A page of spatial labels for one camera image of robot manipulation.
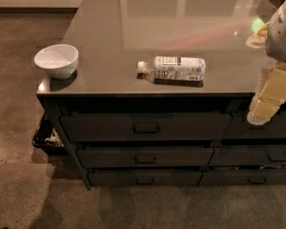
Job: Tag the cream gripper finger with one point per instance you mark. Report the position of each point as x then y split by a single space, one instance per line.
270 94
257 40

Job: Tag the drawer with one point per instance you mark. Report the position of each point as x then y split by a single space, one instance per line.
240 128
144 177
249 155
244 177
145 127
163 156

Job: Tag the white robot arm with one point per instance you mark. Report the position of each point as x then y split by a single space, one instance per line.
275 44

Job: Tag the dark grey drawer cabinet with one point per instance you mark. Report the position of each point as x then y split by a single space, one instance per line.
112 36

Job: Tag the clear plastic water bottle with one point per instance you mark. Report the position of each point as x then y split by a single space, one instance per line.
174 68

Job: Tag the white ceramic bowl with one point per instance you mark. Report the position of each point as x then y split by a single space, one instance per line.
58 61

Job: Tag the black bin with trash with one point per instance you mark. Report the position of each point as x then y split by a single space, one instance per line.
47 139

